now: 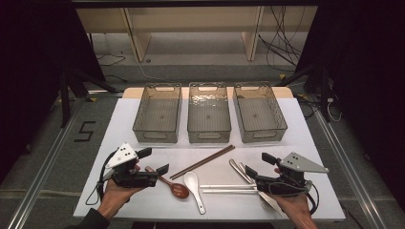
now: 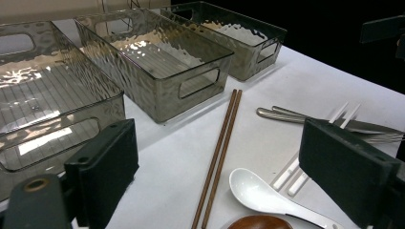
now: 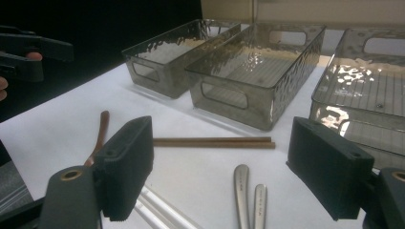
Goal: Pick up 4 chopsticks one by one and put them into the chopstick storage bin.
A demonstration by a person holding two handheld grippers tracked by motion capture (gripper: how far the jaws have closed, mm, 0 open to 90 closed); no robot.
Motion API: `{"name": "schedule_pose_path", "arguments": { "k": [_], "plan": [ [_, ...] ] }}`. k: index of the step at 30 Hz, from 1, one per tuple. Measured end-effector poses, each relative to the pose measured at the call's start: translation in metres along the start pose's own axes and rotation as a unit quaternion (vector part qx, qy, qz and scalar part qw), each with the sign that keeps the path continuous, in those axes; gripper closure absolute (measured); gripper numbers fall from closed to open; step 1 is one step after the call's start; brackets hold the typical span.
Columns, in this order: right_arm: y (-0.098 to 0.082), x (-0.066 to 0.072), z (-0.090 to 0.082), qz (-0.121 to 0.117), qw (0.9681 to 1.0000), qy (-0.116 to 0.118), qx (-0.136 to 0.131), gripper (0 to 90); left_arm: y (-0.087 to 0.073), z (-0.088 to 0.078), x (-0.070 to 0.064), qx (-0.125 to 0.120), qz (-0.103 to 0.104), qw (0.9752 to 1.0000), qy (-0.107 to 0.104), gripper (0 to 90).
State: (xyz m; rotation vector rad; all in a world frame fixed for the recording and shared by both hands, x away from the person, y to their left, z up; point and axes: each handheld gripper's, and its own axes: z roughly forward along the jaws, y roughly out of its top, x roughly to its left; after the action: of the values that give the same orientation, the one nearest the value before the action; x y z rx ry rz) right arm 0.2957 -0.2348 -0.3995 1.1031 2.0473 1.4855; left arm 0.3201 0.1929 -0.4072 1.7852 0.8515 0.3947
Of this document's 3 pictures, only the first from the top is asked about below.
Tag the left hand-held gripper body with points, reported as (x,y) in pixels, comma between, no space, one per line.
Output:
(127,178)

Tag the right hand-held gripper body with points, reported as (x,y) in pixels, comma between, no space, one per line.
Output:
(286,184)

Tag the silver metal fork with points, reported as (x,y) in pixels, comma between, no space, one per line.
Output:
(237,168)
(245,171)

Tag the brown wooden spoon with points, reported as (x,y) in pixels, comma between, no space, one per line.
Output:
(179,190)

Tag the white ceramic spoon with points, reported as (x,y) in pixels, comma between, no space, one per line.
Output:
(191,183)

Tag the clear grey plastic bin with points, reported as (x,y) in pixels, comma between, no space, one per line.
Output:
(159,117)
(258,116)
(208,117)

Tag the brown wooden chopstick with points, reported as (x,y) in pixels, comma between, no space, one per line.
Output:
(203,160)

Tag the person's left hand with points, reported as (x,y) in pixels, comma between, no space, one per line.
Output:
(113,197)

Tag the person's right hand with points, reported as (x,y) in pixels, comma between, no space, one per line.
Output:
(297,206)

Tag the white table sheet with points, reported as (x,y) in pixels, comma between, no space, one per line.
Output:
(223,203)

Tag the black metal stand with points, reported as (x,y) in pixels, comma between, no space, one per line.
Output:
(65,101)
(324,95)

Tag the black curtain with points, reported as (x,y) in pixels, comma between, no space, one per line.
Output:
(366,79)
(31,79)

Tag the light wooden shelf unit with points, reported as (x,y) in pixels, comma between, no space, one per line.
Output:
(191,19)

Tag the aluminium floor rail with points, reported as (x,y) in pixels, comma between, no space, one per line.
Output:
(41,179)
(350,171)

